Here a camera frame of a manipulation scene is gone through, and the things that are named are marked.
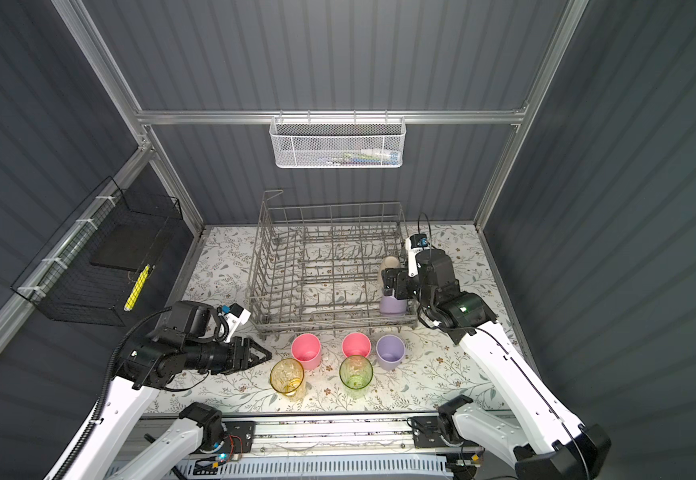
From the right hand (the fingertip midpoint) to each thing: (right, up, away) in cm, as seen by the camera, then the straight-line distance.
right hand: (402, 273), depth 74 cm
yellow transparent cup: (-31, -29, +8) cm, 43 cm away
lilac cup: (-2, -10, +11) cm, 15 cm away
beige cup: (-1, +2, +18) cm, 18 cm away
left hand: (-33, -19, -6) cm, 38 cm away
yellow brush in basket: (-63, -3, -4) cm, 64 cm away
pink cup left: (-26, -22, +12) cm, 36 cm away
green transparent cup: (-12, -28, +7) cm, 32 cm away
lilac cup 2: (-2, -24, +11) cm, 26 cm away
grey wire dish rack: (-26, 0, +34) cm, 42 cm away
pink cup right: (-11, -22, +12) cm, 27 cm away
